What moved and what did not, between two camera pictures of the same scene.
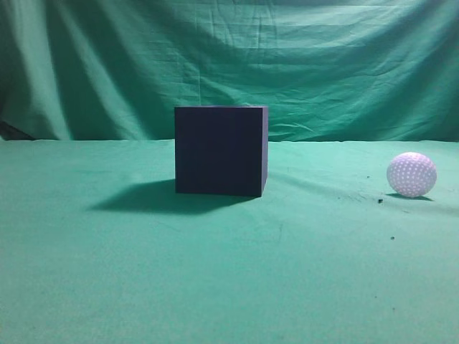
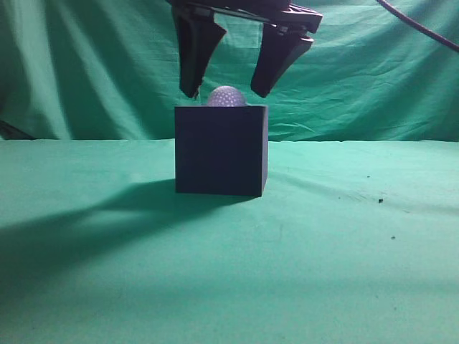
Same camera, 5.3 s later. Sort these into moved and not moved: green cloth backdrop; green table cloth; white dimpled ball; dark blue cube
Moved: white dimpled ball
Not moved: green table cloth; dark blue cube; green cloth backdrop
